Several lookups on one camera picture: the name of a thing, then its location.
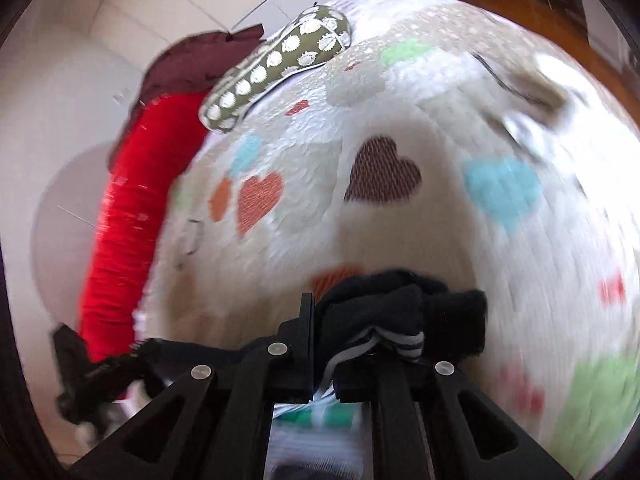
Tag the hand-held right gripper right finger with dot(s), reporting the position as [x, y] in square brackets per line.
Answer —
[392, 400]

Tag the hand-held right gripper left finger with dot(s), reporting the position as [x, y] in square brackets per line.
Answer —
[298, 360]

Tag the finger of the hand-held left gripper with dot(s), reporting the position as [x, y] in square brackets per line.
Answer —
[145, 365]

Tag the black striped sock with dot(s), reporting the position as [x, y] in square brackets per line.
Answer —
[380, 310]

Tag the red knitted garment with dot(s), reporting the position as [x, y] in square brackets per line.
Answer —
[125, 240]

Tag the white heart-print blanket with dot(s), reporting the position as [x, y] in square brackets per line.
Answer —
[450, 220]

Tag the olive polka-dot cloth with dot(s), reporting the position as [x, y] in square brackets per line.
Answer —
[280, 65]

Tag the maroon cloth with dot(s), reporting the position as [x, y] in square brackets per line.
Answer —
[195, 65]

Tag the crumpled white and brown cloth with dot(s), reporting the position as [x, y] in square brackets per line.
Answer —
[535, 97]

